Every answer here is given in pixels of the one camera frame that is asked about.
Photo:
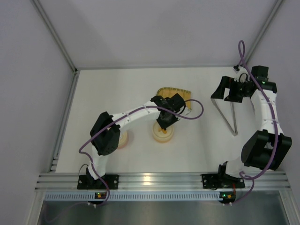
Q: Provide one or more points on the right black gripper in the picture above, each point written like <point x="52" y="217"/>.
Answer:
<point x="229" y="91"/>

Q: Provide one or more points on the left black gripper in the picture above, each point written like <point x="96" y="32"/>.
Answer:
<point x="167" y="120"/>

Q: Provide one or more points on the cream lid orange handle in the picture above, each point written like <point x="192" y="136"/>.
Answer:
<point x="157" y="131"/>

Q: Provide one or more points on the orange lunch box bowl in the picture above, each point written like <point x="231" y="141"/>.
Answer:
<point x="162" y="138"/>

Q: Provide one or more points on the pink lunch box bowl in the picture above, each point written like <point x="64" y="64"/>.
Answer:
<point x="122" y="146"/>

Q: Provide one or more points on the cream lid pink handle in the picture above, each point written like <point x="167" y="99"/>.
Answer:
<point x="123" y="138"/>

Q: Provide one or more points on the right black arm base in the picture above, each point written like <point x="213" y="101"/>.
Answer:
<point x="221" y="179"/>

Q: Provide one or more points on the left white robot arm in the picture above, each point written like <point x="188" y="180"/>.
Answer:
<point x="157" y="109"/>

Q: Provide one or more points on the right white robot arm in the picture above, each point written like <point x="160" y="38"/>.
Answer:
<point x="268" y="146"/>

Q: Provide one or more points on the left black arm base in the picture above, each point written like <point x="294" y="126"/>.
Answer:
<point x="86" y="182"/>

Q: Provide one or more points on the bamboo woven tray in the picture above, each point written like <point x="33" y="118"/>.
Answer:
<point x="182" y="93"/>

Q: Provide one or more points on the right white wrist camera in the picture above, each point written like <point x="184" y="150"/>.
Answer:
<point x="237" y="68"/>

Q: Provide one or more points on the aluminium mounting rail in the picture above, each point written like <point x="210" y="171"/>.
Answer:
<point x="130" y="181"/>

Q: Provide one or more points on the slotted cable duct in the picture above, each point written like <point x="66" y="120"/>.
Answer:
<point x="133" y="196"/>

